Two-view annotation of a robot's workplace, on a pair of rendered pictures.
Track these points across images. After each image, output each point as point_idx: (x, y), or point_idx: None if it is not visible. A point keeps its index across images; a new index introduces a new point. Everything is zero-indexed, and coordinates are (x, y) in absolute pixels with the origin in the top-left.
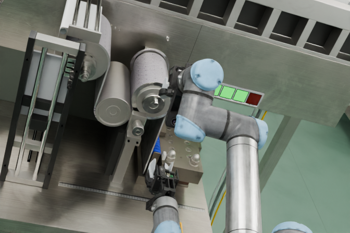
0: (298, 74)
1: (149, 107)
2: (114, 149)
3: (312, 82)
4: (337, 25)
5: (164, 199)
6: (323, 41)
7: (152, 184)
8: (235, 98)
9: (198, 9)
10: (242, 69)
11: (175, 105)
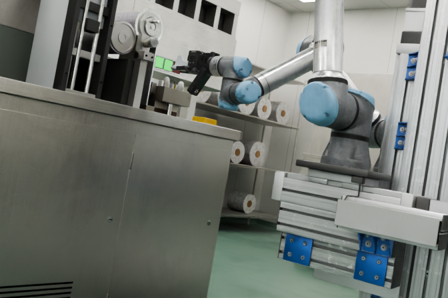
0: (199, 44)
1: (150, 29)
2: (126, 78)
3: (208, 51)
4: (214, 2)
5: (219, 56)
6: (203, 23)
7: (195, 62)
8: (165, 67)
9: None
10: (165, 40)
11: None
